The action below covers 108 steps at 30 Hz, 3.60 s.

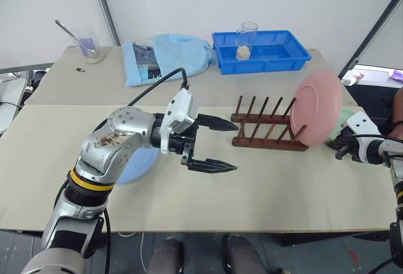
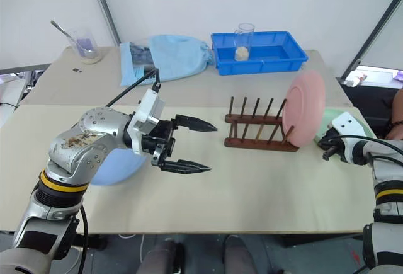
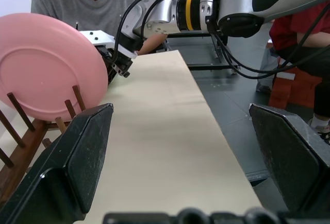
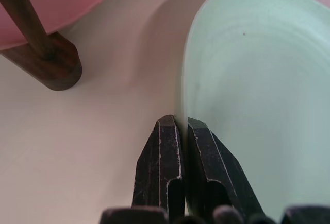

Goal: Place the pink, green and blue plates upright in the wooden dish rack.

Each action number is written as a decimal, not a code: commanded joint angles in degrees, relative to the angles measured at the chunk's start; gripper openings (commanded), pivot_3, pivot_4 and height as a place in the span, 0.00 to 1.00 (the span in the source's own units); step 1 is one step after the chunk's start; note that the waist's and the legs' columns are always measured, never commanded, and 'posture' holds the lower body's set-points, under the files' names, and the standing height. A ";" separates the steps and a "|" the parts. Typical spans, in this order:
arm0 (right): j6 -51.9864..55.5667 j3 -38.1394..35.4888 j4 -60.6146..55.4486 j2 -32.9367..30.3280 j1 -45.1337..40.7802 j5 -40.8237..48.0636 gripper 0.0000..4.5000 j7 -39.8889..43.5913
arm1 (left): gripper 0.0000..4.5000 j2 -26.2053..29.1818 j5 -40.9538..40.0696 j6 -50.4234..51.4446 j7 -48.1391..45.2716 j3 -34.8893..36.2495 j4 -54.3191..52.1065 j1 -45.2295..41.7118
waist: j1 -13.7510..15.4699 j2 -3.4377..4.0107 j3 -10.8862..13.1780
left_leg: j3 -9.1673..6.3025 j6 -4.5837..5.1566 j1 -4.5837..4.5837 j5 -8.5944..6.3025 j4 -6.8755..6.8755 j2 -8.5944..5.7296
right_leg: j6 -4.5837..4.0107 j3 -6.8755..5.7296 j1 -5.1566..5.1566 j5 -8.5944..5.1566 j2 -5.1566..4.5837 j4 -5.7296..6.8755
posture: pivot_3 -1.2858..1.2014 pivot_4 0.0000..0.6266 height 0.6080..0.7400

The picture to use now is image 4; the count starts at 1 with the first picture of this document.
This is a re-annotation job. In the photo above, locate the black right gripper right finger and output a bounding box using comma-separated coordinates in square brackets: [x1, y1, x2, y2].
[187, 117, 266, 222]

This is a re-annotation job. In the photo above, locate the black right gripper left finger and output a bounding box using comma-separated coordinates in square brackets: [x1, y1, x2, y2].
[131, 114, 185, 218]

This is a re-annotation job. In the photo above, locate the green plate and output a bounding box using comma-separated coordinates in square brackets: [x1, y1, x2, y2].
[174, 0, 330, 222]

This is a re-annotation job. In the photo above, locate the wooden dish rack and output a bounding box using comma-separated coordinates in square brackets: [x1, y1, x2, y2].
[0, 0, 174, 92]

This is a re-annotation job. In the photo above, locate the pink plate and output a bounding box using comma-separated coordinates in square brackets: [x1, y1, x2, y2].
[0, 0, 125, 51]

